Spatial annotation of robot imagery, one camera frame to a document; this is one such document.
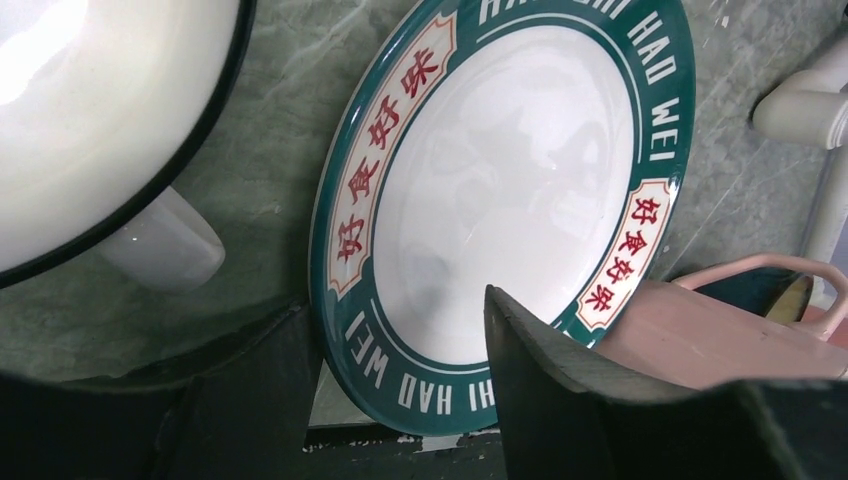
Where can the pink mug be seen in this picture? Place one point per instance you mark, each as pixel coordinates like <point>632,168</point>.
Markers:
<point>671,332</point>
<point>828,321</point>

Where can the pink mug left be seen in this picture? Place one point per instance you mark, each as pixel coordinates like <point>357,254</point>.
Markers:
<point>671,332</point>

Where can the green rimmed white plate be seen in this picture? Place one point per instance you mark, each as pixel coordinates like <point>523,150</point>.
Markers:
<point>536,146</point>

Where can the pink mug right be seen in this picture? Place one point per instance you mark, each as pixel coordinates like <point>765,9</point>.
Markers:
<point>828,321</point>

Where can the white pvc pipe frame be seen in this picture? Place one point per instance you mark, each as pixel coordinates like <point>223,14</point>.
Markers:
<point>809,108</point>

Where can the dark bowl cream inside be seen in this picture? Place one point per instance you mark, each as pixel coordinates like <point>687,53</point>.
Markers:
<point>777,294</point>

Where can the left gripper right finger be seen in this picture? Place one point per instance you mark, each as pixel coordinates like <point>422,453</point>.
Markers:
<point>566,412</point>

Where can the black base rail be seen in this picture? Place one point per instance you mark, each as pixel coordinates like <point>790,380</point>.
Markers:
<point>372,451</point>

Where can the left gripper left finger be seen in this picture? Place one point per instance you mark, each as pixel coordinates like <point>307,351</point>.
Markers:
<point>237,407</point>

